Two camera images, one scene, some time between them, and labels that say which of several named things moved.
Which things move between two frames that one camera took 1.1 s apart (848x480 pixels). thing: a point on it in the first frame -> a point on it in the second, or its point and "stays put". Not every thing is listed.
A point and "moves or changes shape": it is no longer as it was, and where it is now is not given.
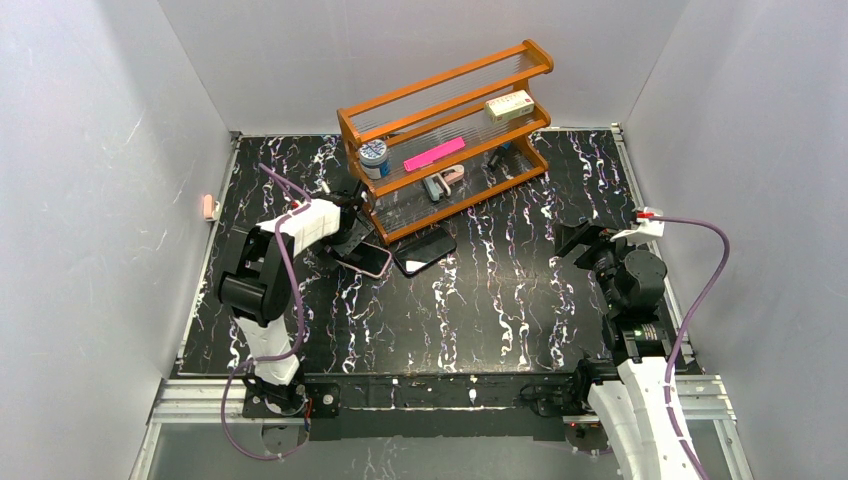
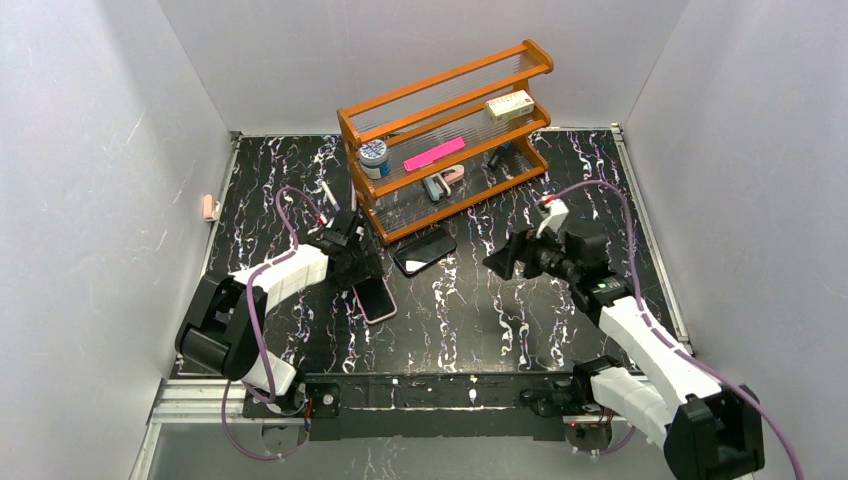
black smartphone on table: (421, 250) stays put
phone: (368, 259) moves or changes shape
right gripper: (589, 240) -> (520, 253)
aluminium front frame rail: (183, 400) stays put
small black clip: (495, 158) stays put
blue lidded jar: (374, 160) stays put
